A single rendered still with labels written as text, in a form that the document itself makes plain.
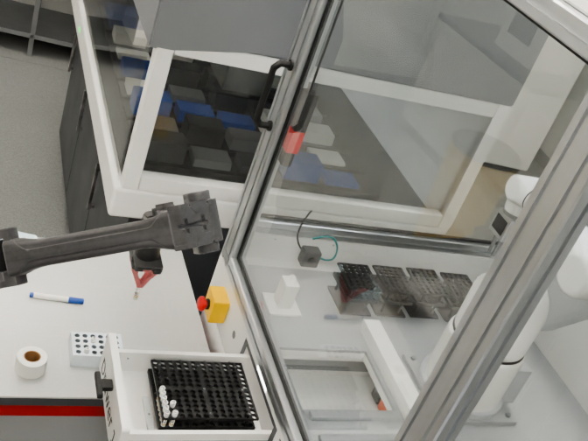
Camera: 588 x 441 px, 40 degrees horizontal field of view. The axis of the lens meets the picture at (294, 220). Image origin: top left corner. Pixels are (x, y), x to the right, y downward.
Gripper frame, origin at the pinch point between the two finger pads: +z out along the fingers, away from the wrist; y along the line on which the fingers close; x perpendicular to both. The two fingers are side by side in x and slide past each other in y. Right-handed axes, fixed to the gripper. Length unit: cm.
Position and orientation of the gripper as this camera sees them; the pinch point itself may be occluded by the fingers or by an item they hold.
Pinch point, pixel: (140, 283)
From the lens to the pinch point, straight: 196.7
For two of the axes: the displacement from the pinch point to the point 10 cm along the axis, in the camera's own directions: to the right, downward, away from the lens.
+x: -9.2, -0.7, -3.8
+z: -2.8, 8.0, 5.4
